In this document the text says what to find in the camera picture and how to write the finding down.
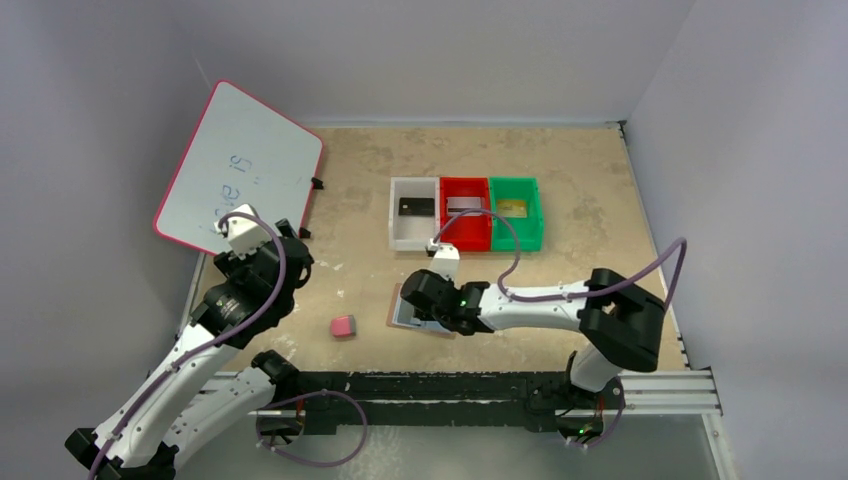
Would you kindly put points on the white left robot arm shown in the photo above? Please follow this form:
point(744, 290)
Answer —
point(142, 439)

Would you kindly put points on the silver striped card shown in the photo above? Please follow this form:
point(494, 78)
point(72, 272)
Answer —
point(458, 204)

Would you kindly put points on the brown leather card holder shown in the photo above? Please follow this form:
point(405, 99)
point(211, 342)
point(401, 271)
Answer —
point(402, 315)

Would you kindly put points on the gold card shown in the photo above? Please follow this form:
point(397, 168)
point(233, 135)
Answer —
point(512, 208)

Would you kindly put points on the black card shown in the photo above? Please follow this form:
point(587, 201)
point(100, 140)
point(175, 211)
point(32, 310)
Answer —
point(416, 206)

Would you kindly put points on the pink framed whiteboard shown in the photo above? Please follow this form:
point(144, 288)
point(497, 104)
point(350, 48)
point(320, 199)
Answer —
point(242, 151)

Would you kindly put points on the red plastic bin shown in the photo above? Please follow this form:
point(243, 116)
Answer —
point(470, 233)

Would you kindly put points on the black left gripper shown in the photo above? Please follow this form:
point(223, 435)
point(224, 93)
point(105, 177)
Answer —
point(237, 268)

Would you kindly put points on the white plastic bin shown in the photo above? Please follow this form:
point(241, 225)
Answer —
point(409, 233)

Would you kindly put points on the green plastic bin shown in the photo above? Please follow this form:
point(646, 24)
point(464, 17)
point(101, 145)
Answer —
point(530, 230)

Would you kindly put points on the pink eraser block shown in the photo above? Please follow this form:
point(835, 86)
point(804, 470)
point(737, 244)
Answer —
point(343, 327)

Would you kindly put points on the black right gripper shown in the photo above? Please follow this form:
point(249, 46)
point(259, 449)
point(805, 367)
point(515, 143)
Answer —
point(419, 296)

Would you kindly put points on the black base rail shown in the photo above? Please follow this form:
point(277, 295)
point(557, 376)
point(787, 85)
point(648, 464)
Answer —
point(325, 411)

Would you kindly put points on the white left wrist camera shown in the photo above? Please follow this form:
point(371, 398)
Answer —
point(242, 233)

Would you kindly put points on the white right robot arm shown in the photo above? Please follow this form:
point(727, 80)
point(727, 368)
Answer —
point(621, 321)

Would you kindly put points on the aluminium frame rail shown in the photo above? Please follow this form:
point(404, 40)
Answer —
point(662, 393)

